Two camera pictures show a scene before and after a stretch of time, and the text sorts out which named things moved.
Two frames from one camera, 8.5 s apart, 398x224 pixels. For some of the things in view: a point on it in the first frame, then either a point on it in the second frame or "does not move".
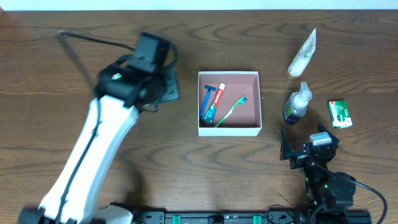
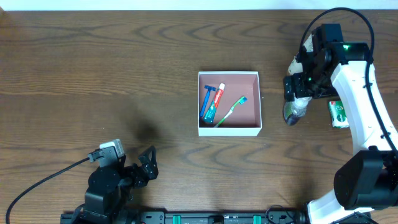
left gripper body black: [171, 86] -> [137, 173]
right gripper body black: [302, 154] -> [294, 88]
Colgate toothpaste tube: [209, 116] does not move
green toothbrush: [241, 101] does not move
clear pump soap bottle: [296, 107] does not move
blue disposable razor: [209, 88] does not move
